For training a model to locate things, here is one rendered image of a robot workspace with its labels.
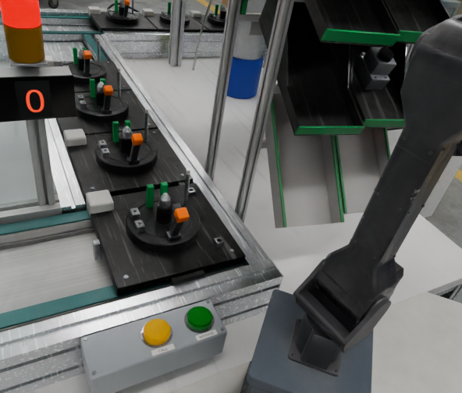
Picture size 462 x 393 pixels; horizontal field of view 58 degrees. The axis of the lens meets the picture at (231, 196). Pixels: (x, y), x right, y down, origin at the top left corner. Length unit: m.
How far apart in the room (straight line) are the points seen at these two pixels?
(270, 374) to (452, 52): 0.39
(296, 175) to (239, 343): 0.34
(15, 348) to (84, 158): 0.48
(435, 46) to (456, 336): 0.72
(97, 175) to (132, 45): 1.04
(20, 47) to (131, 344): 0.46
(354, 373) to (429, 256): 0.62
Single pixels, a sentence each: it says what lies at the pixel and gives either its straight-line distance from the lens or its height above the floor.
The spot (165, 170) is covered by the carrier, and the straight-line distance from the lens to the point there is 0.97.
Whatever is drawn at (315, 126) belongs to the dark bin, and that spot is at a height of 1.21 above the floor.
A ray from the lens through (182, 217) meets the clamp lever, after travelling 0.69.
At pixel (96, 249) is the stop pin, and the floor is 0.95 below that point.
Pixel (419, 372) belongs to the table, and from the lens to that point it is 0.90.
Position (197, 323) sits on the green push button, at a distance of 0.67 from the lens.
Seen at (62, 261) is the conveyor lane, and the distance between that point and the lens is 0.84.
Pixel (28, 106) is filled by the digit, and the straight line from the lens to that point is 0.73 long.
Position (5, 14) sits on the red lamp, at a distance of 0.69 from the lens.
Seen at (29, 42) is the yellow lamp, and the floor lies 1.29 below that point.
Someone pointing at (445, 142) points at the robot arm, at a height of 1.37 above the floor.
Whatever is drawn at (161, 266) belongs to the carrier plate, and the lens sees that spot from 0.74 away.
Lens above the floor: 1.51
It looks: 36 degrees down
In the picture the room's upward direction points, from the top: 11 degrees clockwise
